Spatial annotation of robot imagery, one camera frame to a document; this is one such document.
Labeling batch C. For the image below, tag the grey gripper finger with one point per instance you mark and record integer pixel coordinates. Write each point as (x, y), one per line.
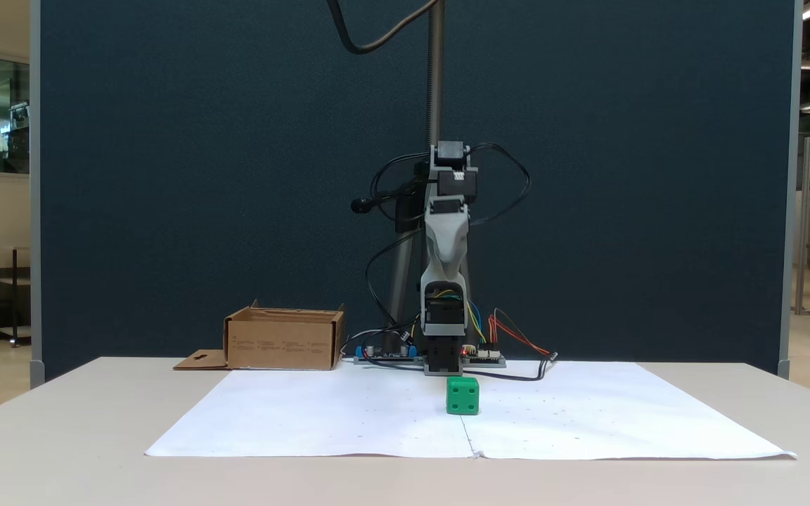
(439, 256)
(457, 254)

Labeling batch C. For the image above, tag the green dice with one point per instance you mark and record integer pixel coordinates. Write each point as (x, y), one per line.
(463, 396)

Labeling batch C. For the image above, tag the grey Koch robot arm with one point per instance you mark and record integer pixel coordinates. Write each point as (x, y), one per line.
(442, 327)

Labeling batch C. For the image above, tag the blue circuit board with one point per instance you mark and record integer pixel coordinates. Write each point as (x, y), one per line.
(384, 357)

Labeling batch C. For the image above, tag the black tripod with metal pole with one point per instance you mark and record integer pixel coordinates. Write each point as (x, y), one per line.
(435, 84)

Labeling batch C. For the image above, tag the brown cardboard box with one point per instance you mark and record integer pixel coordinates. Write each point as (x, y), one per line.
(282, 344)

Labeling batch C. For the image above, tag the white paper sheet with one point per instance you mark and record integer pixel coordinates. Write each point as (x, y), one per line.
(588, 422)

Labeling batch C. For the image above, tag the dark blue partition panel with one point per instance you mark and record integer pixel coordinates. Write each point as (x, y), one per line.
(201, 176)

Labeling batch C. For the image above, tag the black shelf cart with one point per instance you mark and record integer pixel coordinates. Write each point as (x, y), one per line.
(15, 281)

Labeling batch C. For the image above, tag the framed wall window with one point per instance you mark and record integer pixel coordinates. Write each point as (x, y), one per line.
(5, 112)

